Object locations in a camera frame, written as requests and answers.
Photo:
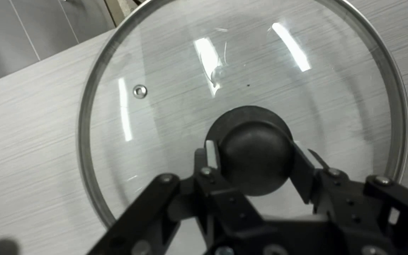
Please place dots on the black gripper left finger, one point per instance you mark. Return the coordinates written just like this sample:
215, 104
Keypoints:
225, 218

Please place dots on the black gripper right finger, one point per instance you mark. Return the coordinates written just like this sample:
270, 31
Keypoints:
370, 218

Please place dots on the glass lid with black knob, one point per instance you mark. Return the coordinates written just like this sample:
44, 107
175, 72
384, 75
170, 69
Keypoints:
177, 75

